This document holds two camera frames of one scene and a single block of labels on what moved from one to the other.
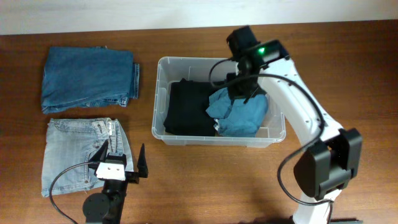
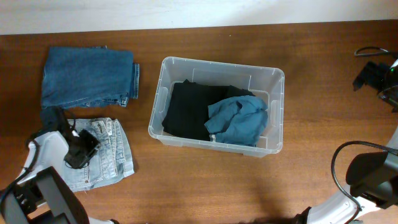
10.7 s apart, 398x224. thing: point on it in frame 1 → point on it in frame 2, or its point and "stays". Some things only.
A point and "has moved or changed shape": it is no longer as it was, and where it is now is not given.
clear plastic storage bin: (193, 107) stays
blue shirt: (236, 118) has moved or changed shape
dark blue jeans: (91, 76) stays
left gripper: (131, 177) → (55, 118)
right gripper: (234, 91) → (370, 74)
